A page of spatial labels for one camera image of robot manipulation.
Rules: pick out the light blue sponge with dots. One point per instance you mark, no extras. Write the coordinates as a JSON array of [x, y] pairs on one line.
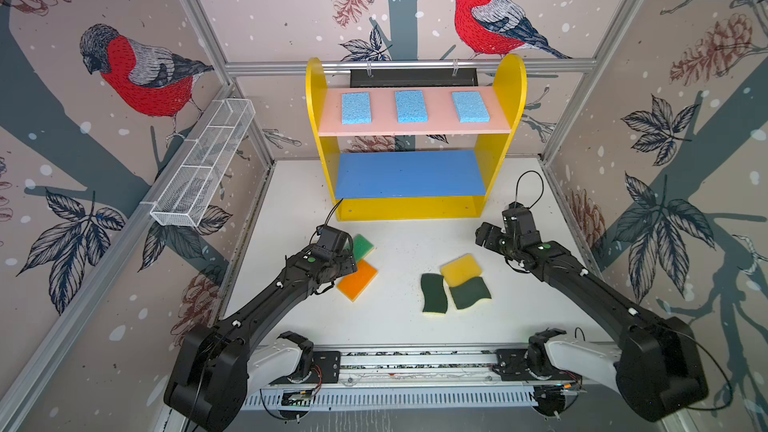
[[470, 107], [411, 107], [356, 108]]

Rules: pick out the black bar behind shelf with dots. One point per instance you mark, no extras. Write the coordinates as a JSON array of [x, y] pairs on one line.
[[413, 78]]

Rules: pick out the white wire mesh basket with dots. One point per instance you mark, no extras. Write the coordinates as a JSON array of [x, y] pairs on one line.
[[192, 187]]

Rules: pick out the yellow sponge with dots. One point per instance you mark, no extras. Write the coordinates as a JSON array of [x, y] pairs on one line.
[[460, 270]]

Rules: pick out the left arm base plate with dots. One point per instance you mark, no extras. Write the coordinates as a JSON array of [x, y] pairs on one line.
[[316, 368]]

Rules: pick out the aluminium front rail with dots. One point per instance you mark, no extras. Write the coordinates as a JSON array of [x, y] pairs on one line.
[[389, 368]]

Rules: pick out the green topped sponge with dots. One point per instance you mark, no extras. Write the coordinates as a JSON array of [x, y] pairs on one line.
[[362, 247]]

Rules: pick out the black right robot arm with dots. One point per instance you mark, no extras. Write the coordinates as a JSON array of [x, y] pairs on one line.
[[654, 363]]

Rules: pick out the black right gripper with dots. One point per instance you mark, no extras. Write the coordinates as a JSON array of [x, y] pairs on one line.
[[491, 232]]

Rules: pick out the yellow shelf unit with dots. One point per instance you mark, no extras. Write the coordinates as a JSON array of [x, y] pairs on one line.
[[421, 184]]

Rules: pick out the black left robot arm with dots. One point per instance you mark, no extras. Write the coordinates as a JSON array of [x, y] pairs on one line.
[[210, 378]]

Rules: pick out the orange topped sponge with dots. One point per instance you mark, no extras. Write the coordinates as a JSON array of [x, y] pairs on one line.
[[353, 285]]

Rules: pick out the dark green wavy scourer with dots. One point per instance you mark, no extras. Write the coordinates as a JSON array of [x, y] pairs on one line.
[[434, 296], [469, 293]]

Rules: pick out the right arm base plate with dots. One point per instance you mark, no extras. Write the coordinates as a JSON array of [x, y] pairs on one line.
[[512, 366]]

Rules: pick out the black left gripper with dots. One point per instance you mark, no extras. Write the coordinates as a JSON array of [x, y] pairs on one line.
[[347, 257]]

